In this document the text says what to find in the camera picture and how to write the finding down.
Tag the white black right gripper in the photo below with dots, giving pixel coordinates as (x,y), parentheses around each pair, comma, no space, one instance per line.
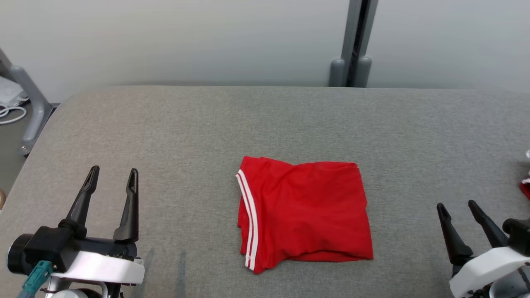
(484,269)

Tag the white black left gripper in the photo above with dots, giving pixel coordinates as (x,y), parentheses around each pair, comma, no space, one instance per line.
(103,267)

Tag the red jersey white hem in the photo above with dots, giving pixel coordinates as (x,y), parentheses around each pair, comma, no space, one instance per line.
(526,190)

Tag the red jersey white stripes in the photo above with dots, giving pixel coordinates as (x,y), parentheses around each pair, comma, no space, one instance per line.
(306,211)

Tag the tan round object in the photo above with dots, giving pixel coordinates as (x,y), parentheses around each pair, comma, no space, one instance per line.
(1,199)

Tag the white flat box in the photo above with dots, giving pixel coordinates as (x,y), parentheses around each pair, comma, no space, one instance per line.
(10,93)

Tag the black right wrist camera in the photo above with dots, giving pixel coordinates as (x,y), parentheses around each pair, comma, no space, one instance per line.
(519,236)

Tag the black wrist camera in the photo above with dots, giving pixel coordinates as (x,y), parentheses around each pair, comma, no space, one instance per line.
(45,248)
(519,236)

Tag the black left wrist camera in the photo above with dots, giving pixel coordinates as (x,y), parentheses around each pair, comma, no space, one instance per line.
(45,248)

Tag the grey metal frame leg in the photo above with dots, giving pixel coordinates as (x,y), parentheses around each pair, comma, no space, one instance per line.
(35,107)

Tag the grey metal partition post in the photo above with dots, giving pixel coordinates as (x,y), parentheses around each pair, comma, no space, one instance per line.
(350,33)

